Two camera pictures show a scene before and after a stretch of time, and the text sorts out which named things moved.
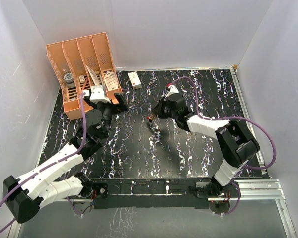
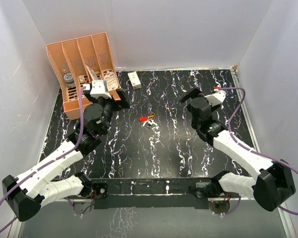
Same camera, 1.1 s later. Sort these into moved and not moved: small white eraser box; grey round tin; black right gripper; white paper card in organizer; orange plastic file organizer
Moved: black right gripper
Not moved: grey round tin; small white eraser box; white paper card in organizer; orange plastic file organizer
